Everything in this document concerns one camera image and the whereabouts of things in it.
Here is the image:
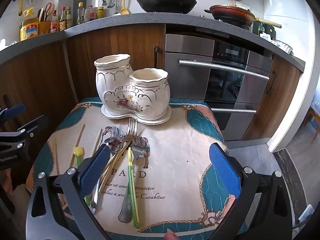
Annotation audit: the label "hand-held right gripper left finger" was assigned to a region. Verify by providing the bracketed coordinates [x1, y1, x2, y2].
[25, 144, 111, 240]

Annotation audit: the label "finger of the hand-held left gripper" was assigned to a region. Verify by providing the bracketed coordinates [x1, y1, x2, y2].
[0, 115, 48, 143]
[0, 104, 26, 125]

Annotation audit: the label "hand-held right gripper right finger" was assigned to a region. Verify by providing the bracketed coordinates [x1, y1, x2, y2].
[209, 143, 295, 240]

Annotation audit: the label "yellow green plastic spoon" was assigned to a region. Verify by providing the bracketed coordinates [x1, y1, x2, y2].
[69, 146, 92, 207]

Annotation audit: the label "green handled yellow knife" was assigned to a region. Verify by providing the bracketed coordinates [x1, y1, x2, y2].
[127, 147, 141, 229]

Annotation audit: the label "silver fork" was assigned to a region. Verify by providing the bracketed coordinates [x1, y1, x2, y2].
[118, 142, 144, 223]

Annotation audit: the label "gold fork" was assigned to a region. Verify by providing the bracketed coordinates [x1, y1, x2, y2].
[99, 117, 138, 193]

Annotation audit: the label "white floral ceramic utensil holder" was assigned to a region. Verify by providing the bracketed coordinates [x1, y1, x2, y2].
[94, 54, 171, 120]

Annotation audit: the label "small silver spoon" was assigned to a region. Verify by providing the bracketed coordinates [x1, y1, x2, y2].
[91, 137, 119, 214]

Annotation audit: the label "wooden corner cabinet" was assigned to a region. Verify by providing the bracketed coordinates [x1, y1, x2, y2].
[0, 39, 78, 140]

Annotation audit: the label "printed quilted table mat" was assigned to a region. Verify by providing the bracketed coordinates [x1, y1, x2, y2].
[26, 97, 248, 240]

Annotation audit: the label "white ceramic holder tray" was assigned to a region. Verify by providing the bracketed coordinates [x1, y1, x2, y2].
[101, 105, 173, 125]

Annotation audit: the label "yellow lidded jar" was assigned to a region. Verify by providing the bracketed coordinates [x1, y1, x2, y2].
[20, 17, 39, 42]

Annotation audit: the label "wooden cabinet beside oven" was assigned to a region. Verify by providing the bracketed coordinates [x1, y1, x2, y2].
[240, 54, 302, 142]

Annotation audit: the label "yellow knife holder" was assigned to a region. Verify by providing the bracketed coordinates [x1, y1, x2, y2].
[37, 20, 52, 34]

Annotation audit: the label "wooden stool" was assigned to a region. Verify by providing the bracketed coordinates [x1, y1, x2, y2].
[303, 104, 320, 143]

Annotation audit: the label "stainless steel built-in oven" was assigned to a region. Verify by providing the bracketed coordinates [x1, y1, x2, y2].
[164, 33, 273, 142]

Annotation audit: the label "dark soy sauce bottle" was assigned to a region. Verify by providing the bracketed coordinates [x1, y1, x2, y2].
[59, 6, 67, 30]

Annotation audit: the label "green label bottle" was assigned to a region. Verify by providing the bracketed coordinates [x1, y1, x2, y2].
[66, 6, 73, 28]

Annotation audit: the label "yellow cap oil bottle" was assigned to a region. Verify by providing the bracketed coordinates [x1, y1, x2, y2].
[76, 2, 85, 26]

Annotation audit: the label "clear plastic jar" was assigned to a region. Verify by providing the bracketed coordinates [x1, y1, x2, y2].
[85, 6, 97, 22]

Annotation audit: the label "white scalloped dish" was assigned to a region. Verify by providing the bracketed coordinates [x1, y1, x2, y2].
[274, 39, 293, 55]

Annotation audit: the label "gas stove burner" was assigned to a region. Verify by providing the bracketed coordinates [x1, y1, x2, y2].
[214, 17, 252, 30]

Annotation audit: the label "red frying pan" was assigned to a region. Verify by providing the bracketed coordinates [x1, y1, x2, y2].
[204, 4, 282, 29]

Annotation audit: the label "orange handled scissors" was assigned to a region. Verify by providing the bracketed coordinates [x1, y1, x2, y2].
[44, 2, 56, 21]

